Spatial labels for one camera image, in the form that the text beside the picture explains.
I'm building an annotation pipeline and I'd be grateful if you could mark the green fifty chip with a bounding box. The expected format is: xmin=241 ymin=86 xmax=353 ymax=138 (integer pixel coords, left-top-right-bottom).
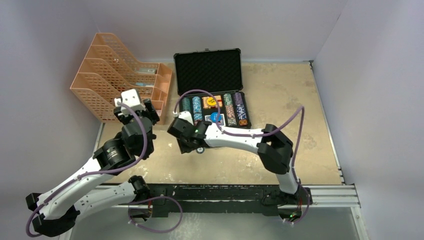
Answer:
xmin=196 ymin=147 xmax=205 ymax=154

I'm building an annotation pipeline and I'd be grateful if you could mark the blue playing card deck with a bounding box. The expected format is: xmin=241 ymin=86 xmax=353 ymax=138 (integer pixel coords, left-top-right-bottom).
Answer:
xmin=204 ymin=113 xmax=226 ymax=127

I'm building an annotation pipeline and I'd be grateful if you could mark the blue round dealer button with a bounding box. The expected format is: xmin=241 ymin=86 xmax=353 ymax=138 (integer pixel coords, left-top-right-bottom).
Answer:
xmin=210 ymin=112 xmax=222 ymax=123

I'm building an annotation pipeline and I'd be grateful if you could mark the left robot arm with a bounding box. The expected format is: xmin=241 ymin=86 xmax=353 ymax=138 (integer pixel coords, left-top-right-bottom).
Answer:
xmin=25 ymin=100 xmax=160 ymax=238

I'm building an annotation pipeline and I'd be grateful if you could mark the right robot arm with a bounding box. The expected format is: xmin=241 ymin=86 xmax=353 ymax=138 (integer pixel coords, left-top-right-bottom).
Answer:
xmin=167 ymin=117 xmax=301 ymax=204

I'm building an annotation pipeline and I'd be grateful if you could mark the light blue item in organizer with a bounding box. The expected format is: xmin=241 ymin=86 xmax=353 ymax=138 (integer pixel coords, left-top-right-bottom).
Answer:
xmin=135 ymin=82 xmax=154 ymax=87

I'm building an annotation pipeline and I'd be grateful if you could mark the orange card deck in case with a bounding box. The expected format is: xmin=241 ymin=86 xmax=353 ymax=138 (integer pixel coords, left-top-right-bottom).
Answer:
xmin=202 ymin=95 xmax=223 ymax=109

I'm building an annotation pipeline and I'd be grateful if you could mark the grey box with barcode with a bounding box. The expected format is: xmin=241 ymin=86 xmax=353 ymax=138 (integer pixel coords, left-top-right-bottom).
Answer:
xmin=134 ymin=67 xmax=158 ymax=75

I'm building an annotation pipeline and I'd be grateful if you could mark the yellow big blind button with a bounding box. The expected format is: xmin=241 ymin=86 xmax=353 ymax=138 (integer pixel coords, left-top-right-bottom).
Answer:
xmin=206 ymin=97 xmax=217 ymax=108

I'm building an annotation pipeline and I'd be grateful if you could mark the orange plastic file organizer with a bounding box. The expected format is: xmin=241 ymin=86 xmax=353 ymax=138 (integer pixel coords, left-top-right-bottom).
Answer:
xmin=70 ymin=33 xmax=173 ymax=125

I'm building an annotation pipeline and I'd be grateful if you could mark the black poker chip case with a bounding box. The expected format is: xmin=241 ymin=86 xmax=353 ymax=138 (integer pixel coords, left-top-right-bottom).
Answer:
xmin=173 ymin=48 xmax=252 ymax=129

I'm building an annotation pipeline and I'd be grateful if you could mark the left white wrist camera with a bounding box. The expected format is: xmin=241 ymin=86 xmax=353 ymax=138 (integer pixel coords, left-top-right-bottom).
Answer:
xmin=114 ymin=89 xmax=146 ymax=115

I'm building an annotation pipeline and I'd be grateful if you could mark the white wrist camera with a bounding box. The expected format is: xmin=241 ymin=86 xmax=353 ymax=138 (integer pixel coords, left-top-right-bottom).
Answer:
xmin=173 ymin=111 xmax=194 ymax=125
xmin=114 ymin=89 xmax=146 ymax=115

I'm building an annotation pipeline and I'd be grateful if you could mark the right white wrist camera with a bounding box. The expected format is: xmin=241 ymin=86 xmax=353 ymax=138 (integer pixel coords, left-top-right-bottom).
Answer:
xmin=173 ymin=111 xmax=194 ymax=125

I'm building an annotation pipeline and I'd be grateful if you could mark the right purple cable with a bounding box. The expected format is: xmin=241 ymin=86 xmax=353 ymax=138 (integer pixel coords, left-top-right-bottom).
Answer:
xmin=174 ymin=89 xmax=305 ymax=186

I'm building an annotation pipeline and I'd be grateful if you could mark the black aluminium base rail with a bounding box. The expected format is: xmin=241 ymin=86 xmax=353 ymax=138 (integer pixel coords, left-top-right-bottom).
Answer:
xmin=99 ymin=183 xmax=360 ymax=220

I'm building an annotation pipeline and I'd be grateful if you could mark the purple loop base cable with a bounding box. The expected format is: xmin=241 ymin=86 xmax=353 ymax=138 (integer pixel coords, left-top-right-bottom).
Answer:
xmin=127 ymin=194 xmax=184 ymax=233

